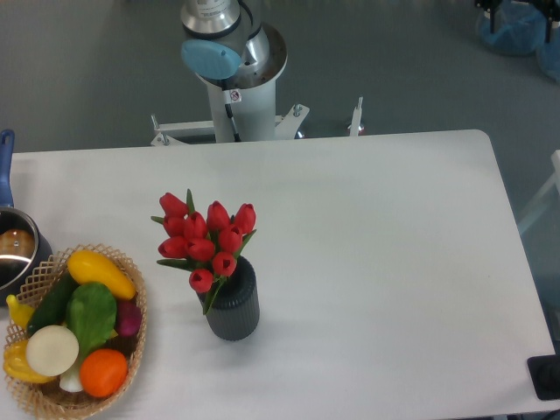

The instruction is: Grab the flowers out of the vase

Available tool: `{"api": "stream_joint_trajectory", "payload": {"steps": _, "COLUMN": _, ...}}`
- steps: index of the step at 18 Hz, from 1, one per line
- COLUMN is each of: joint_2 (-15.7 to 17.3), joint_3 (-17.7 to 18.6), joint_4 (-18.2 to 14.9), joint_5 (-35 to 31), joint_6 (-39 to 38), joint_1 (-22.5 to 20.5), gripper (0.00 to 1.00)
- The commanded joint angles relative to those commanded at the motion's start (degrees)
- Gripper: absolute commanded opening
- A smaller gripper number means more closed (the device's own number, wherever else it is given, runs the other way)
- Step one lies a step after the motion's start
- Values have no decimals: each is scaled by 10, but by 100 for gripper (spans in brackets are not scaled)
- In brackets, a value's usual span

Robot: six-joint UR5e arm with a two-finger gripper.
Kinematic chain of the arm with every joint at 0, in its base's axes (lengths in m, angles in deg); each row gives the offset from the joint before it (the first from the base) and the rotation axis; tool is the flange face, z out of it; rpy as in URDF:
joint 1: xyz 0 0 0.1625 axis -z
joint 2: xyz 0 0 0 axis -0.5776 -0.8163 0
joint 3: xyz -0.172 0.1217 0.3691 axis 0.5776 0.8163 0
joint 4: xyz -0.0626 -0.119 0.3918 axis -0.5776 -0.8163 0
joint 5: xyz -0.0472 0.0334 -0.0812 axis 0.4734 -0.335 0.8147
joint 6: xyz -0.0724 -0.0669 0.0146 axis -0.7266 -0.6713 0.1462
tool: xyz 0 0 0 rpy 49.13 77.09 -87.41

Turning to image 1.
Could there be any red tulip bouquet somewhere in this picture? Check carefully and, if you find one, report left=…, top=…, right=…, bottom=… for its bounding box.
left=151, top=192, right=256, bottom=314

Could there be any green lettuce leaf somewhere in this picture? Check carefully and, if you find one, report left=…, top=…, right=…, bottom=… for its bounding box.
left=66, top=282, right=117, bottom=362

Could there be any dark green cucumber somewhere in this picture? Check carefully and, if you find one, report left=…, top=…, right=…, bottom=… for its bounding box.
left=26, top=271, right=79, bottom=336

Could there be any dark grey ribbed vase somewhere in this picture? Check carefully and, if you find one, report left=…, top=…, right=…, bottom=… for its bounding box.
left=206, top=256, right=260, bottom=341

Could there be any purple red onion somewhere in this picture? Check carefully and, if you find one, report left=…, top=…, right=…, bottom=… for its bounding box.
left=115, top=300, right=143, bottom=337

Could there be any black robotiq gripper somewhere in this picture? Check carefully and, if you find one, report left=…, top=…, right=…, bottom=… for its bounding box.
left=474, top=0, right=559, bottom=43

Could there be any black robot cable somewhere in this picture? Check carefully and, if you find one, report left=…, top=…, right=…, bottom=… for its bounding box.
left=224, top=89, right=242, bottom=143

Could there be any blue handled saucepan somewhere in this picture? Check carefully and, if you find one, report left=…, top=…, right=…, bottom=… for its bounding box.
left=1, top=129, right=52, bottom=307

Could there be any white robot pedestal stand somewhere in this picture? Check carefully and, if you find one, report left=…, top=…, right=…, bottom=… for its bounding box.
left=150, top=78, right=366, bottom=147

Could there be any white frame at right edge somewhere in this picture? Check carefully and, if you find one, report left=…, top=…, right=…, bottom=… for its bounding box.
left=517, top=150, right=559, bottom=235

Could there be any yellow squash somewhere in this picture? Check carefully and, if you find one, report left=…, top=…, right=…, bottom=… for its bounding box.
left=66, top=249, right=137, bottom=300

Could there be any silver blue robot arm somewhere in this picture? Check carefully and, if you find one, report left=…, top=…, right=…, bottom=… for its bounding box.
left=180, top=1, right=559, bottom=82

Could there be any black device at table edge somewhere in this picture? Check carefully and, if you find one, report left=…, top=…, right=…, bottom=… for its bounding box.
left=527, top=354, right=559, bottom=401

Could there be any woven wicker basket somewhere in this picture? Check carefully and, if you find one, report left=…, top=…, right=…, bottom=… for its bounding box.
left=3, top=244, right=147, bottom=419

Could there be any yellow bell pepper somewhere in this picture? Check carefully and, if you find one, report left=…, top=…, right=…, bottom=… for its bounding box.
left=3, top=339, right=56, bottom=384

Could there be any orange fruit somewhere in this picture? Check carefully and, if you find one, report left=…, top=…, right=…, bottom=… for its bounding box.
left=80, top=348, right=128, bottom=398

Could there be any blue plastic bag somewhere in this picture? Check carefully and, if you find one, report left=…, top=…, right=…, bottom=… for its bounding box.
left=475, top=1, right=559, bottom=82

